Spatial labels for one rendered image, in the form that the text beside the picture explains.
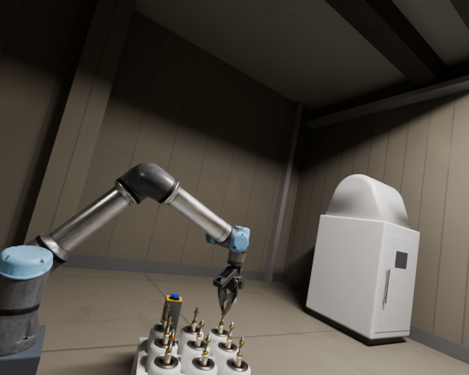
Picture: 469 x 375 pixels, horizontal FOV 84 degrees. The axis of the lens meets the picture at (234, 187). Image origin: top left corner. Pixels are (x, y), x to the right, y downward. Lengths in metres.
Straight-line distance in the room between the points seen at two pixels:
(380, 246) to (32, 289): 2.19
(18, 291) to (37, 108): 2.32
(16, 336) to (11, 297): 0.10
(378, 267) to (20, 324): 2.18
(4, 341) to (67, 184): 1.96
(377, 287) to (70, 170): 2.73
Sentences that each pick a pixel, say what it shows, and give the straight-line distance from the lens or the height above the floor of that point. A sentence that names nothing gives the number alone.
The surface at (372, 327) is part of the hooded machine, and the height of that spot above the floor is 0.15.
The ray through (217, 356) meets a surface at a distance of 1.14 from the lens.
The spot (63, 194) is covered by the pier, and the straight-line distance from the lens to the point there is 2.73.
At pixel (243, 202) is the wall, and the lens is 3.54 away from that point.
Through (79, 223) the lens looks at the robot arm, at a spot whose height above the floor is 0.61.
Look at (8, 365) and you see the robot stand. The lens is 0.90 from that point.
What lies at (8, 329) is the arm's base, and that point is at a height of 0.35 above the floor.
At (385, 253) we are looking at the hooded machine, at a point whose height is 0.72.
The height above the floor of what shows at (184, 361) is 0.20.
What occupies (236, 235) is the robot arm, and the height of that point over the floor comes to 0.67.
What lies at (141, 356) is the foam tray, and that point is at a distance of 1.16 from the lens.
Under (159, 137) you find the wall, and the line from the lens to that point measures 3.10.
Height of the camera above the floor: 0.71
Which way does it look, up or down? 8 degrees up
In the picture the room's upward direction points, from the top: 12 degrees clockwise
